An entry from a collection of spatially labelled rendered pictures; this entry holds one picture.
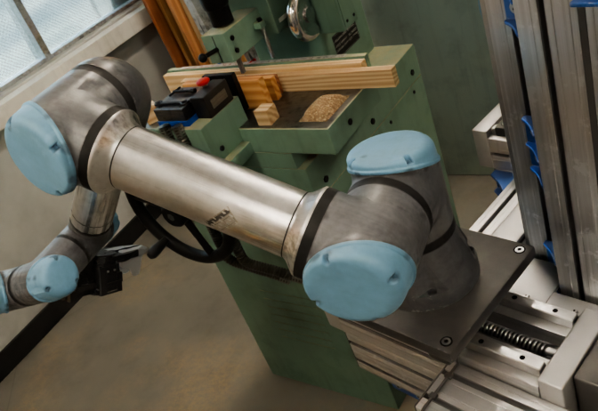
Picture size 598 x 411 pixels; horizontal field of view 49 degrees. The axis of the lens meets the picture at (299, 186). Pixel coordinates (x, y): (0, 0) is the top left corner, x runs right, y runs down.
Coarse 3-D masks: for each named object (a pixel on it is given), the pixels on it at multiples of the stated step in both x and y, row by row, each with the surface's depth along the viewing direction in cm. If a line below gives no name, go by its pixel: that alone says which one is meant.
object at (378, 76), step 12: (288, 72) 146; (300, 72) 143; (312, 72) 141; (324, 72) 139; (336, 72) 137; (348, 72) 135; (360, 72) 133; (372, 72) 132; (384, 72) 130; (396, 72) 131; (288, 84) 146; (300, 84) 144; (312, 84) 142; (324, 84) 140; (336, 84) 138; (348, 84) 137; (360, 84) 135; (372, 84) 134; (384, 84) 132; (396, 84) 131
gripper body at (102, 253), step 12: (108, 252) 135; (96, 264) 131; (108, 264) 132; (84, 276) 130; (96, 276) 131; (108, 276) 133; (120, 276) 135; (84, 288) 130; (96, 288) 133; (108, 288) 134; (120, 288) 135; (72, 300) 128
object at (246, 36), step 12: (240, 12) 150; (252, 12) 148; (228, 24) 145; (240, 24) 145; (252, 24) 148; (204, 36) 145; (216, 36) 142; (228, 36) 142; (240, 36) 146; (252, 36) 149; (228, 48) 143; (240, 48) 146; (216, 60) 147; (228, 60) 145
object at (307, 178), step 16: (384, 48) 176; (400, 48) 172; (384, 64) 167; (400, 64) 167; (416, 64) 174; (400, 80) 168; (384, 96) 161; (400, 96) 168; (384, 112) 162; (368, 128) 156; (352, 144) 151; (320, 160) 141; (336, 160) 146; (272, 176) 143; (288, 176) 140; (304, 176) 138; (320, 176) 141; (336, 176) 146
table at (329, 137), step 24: (168, 96) 171; (288, 96) 145; (312, 96) 141; (360, 96) 135; (288, 120) 135; (336, 120) 128; (360, 120) 135; (240, 144) 140; (264, 144) 138; (288, 144) 134; (312, 144) 131; (336, 144) 129
